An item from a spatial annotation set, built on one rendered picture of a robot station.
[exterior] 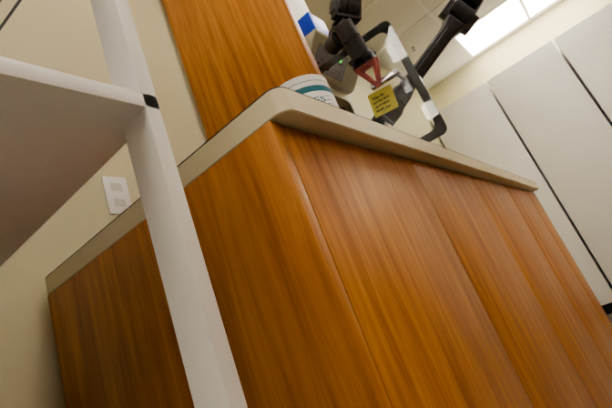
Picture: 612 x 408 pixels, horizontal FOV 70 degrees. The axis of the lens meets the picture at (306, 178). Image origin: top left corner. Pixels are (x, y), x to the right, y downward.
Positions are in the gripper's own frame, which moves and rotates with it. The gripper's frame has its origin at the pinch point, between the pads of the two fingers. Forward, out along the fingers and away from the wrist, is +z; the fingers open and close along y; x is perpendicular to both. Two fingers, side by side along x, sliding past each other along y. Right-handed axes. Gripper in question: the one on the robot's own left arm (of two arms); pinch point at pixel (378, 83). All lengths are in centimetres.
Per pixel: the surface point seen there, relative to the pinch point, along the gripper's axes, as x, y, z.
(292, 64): -19.8, -3.7, -19.5
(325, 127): 2, 64, 4
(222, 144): -10, 73, -1
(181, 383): -32, 82, 26
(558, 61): 82, -312, 52
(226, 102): -49, -8, -24
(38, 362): -71, 75, 14
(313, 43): -13.5, -14.1, -23.0
